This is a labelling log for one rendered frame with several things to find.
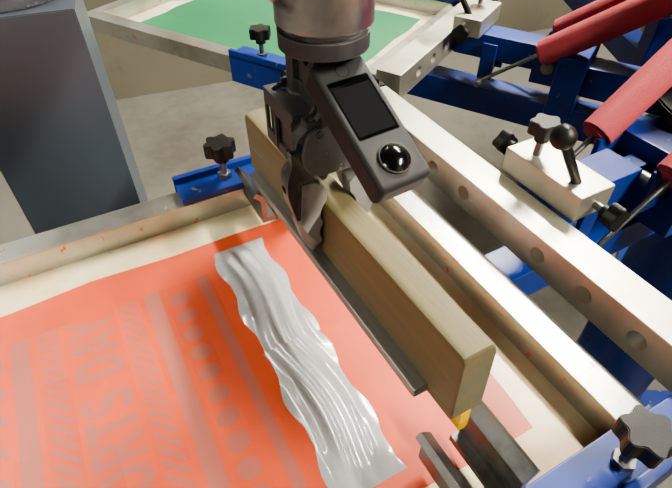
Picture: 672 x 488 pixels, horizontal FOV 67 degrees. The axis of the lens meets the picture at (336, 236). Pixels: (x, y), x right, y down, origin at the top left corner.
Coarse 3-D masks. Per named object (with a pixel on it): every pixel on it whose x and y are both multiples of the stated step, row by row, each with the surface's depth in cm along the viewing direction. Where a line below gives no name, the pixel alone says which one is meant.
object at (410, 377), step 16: (256, 176) 61; (272, 192) 59; (272, 208) 58; (288, 208) 56; (288, 224) 54; (320, 256) 50; (320, 272) 50; (336, 272) 49; (336, 288) 47; (352, 288) 47; (352, 304) 46; (368, 320) 44; (368, 336) 44; (384, 336) 43; (384, 352) 42; (400, 352) 41; (400, 368) 40; (416, 384) 39
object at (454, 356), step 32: (256, 128) 58; (256, 160) 62; (352, 224) 44; (352, 256) 44; (384, 256) 41; (384, 288) 41; (416, 288) 38; (384, 320) 43; (416, 320) 37; (448, 320) 36; (416, 352) 39; (448, 352) 35; (480, 352) 34; (448, 384) 36; (480, 384) 37; (448, 416) 38
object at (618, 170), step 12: (588, 156) 70; (600, 156) 70; (612, 156) 70; (600, 168) 68; (612, 168) 68; (624, 168) 68; (636, 168) 68; (612, 180) 66; (624, 180) 67; (636, 180) 69; (528, 192) 65; (612, 192) 68; (624, 192) 70; (564, 216) 65
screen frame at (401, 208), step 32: (416, 192) 73; (96, 224) 68; (128, 224) 68; (160, 224) 70; (416, 224) 68; (448, 224) 68; (0, 256) 63; (32, 256) 64; (64, 256) 66; (448, 256) 64; (480, 256) 63; (480, 288) 60; (512, 288) 59; (512, 320) 56; (544, 320) 56; (544, 352) 53; (576, 352) 53; (576, 384) 51; (608, 384) 50; (608, 416) 48
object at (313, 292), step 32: (192, 256) 68; (288, 256) 68; (96, 288) 64; (128, 288) 64; (160, 288) 64; (224, 288) 64; (320, 288) 64; (0, 320) 60; (32, 320) 60; (64, 320) 60; (320, 320) 60; (256, 352) 57
